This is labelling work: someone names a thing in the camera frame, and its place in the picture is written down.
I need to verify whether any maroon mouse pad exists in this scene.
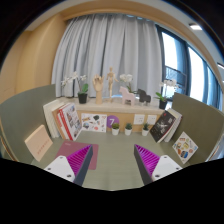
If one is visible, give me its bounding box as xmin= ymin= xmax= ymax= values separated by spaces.
xmin=56 ymin=140 xmax=98 ymax=170

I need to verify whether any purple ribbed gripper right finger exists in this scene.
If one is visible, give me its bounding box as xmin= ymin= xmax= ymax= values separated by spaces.
xmin=134 ymin=144 xmax=181 ymax=185

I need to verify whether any beige leaning book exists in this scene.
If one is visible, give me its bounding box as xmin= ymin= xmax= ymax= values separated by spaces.
xmin=25 ymin=125 xmax=53 ymax=162

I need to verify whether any small potted plant middle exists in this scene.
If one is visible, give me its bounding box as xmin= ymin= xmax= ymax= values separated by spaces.
xmin=125 ymin=123 xmax=132 ymax=136

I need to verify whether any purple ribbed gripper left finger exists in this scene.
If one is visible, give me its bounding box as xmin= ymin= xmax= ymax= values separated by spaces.
xmin=45 ymin=145 xmax=93 ymax=186

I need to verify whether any small potted plant right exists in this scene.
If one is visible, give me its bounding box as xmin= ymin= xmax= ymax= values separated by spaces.
xmin=142 ymin=123 xmax=149 ymax=136

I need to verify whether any white orchid black pot left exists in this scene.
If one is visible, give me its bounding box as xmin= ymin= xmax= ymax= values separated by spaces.
xmin=61 ymin=72 xmax=89 ymax=104

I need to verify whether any white book behind black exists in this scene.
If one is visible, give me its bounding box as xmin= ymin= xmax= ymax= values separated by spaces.
xmin=164 ymin=108 xmax=182 ymax=142

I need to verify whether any grey curtain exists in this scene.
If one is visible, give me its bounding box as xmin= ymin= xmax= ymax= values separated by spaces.
xmin=52 ymin=14 xmax=162 ymax=97

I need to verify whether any black wooden horse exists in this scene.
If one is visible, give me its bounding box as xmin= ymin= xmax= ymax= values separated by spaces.
xmin=138 ymin=89 xmax=151 ymax=103

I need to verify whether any pink wooden horse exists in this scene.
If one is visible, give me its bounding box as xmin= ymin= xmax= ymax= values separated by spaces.
xmin=119 ymin=86 xmax=135 ymax=105

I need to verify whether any small potted plant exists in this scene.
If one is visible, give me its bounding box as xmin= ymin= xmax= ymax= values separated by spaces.
xmin=142 ymin=123 xmax=149 ymax=136
xmin=125 ymin=123 xmax=132 ymax=136
xmin=112 ymin=123 xmax=120 ymax=135

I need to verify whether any white orchid black pot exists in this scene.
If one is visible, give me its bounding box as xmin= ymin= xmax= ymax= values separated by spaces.
xmin=155 ymin=79 xmax=178 ymax=109
xmin=61 ymin=72 xmax=89 ymax=104

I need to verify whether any white wall socket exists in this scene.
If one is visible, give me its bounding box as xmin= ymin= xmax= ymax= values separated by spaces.
xmin=134 ymin=114 xmax=145 ymax=125
xmin=147 ymin=115 xmax=157 ymax=125

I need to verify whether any wooden mannequin figure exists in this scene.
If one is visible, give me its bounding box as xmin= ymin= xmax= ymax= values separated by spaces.
xmin=106 ymin=67 xmax=117 ymax=99

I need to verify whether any white orchid centre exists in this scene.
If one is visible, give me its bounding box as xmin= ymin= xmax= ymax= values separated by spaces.
xmin=120 ymin=74 xmax=136 ymax=94

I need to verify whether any white wall socket left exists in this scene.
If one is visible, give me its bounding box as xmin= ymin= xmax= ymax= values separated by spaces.
xmin=134 ymin=114 xmax=145 ymax=125

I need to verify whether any white orchid black pot right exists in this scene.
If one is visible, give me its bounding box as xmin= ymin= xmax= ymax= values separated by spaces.
xmin=155 ymin=79 xmax=178 ymax=109

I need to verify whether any wooden hand model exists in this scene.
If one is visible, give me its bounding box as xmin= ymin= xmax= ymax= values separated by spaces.
xmin=92 ymin=74 xmax=104 ymax=104

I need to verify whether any white wall socket right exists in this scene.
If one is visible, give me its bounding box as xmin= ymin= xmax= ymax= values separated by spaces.
xmin=147 ymin=115 xmax=157 ymax=125

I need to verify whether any wooden shelf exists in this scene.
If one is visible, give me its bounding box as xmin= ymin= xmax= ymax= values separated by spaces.
xmin=59 ymin=97 xmax=163 ymax=132

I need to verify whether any white books stack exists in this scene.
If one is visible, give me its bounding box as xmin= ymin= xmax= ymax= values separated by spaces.
xmin=43 ymin=100 xmax=64 ymax=138

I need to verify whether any white sticker card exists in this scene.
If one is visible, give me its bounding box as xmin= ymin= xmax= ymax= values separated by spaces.
xmin=81 ymin=113 xmax=107 ymax=132

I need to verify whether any red white magazine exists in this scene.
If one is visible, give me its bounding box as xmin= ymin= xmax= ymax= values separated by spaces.
xmin=59 ymin=103 xmax=81 ymax=141

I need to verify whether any purple number seven disc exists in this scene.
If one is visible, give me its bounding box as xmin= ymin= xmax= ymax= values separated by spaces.
xmin=107 ymin=115 xmax=119 ymax=128

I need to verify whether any black cover book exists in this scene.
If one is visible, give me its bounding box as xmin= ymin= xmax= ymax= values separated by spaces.
xmin=150 ymin=111 xmax=176 ymax=143

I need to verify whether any small potted plant left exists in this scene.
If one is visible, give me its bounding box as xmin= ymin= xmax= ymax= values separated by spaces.
xmin=112 ymin=123 xmax=120 ymax=135

